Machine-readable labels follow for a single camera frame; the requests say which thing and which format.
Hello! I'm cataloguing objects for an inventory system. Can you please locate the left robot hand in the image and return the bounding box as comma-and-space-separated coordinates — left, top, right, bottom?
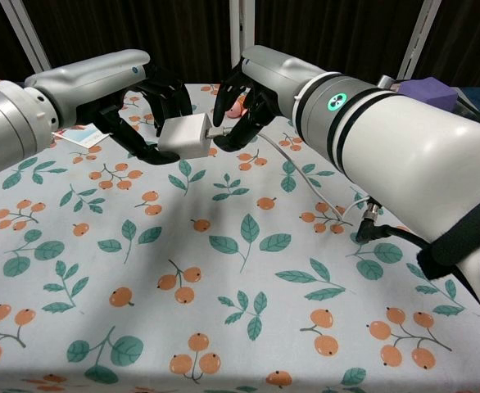
24, 48, 193, 166

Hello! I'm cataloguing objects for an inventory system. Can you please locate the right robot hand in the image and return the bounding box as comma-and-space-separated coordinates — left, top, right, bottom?
212, 44, 321, 153

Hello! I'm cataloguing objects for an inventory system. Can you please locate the white USB cable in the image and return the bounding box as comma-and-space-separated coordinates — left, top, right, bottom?
206, 126, 373, 226

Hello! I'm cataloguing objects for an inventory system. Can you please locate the white charger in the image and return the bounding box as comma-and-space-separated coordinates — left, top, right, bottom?
157, 112, 212, 160

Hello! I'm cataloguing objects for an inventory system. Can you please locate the pink and orange turtle toy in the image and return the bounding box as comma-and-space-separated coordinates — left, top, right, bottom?
230, 94, 249, 118

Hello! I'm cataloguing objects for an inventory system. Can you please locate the photo postcard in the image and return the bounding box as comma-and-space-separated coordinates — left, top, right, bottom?
51, 125, 110, 147

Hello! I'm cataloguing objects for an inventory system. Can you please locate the dark curtain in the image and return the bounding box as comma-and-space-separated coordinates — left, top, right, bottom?
0, 0, 480, 89

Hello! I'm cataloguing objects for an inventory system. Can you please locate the purple foam block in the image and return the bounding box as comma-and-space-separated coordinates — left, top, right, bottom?
398, 76, 458, 111

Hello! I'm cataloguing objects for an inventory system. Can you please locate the floral fruit-print tablecloth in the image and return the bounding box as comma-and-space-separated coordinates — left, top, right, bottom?
0, 83, 480, 393

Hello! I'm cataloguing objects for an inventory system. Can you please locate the metal tray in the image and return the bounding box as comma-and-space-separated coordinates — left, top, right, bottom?
448, 88, 480, 124

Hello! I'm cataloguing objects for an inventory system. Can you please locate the white frame post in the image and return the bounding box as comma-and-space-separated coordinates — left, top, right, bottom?
229, 0, 256, 71
0, 0, 52, 74
397, 0, 442, 81

